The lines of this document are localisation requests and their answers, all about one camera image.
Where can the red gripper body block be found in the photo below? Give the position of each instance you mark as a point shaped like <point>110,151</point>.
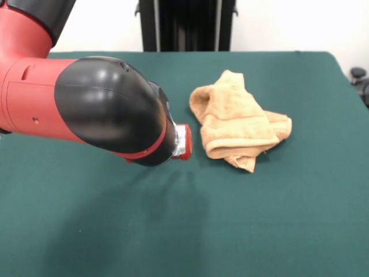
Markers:
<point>186,141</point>

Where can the tan terry towel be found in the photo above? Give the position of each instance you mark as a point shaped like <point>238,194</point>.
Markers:
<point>239,124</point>

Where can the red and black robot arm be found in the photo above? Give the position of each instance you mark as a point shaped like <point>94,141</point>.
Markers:
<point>101,109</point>

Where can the dark green table cloth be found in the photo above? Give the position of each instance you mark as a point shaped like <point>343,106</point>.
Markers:
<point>86,202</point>

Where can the dark stand base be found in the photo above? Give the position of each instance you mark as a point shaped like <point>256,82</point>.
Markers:
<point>360,83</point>

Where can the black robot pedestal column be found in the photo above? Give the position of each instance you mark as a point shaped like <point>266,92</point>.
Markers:
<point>187,26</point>

